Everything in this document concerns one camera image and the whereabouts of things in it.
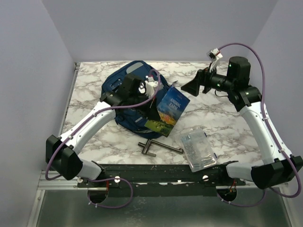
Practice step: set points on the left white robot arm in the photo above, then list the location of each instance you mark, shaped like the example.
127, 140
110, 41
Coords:
62, 153

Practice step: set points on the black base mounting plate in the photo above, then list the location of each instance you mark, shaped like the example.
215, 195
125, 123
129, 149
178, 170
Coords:
161, 180

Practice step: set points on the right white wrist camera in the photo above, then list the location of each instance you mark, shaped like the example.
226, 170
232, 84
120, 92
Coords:
215, 57

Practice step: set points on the navy blue student backpack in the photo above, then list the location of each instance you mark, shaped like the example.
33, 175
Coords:
131, 119

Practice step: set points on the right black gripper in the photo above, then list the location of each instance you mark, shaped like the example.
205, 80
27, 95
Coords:
202, 79

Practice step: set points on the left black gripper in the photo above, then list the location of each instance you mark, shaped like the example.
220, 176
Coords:
153, 110

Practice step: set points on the blue animal farm book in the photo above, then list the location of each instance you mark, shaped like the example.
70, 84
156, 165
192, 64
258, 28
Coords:
170, 109

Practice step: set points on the clear plastic pencil case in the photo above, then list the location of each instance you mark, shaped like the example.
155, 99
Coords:
197, 149

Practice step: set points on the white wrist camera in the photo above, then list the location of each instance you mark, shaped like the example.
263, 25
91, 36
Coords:
149, 86
215, 57

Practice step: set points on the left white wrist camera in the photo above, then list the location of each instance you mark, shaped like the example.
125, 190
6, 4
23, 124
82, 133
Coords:
149, 86

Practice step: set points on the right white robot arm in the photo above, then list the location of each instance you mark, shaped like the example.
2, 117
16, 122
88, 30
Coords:
278, 160

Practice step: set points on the aluminium rail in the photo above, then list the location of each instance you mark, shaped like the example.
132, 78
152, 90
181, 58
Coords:
61, 183

